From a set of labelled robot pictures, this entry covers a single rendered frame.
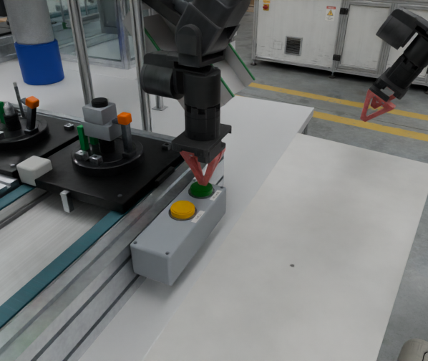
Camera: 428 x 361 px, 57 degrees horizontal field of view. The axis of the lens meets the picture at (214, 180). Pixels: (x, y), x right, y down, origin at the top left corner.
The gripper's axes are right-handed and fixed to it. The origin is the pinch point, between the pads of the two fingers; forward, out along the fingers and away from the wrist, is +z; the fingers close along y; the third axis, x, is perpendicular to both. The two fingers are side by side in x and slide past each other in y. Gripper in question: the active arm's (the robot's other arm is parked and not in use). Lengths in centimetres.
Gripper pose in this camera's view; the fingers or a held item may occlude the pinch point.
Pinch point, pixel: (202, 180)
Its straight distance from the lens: 70.4
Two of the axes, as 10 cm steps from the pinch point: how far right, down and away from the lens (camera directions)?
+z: -0.1, 8.5, 5.3
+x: 9.1, 2.3, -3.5
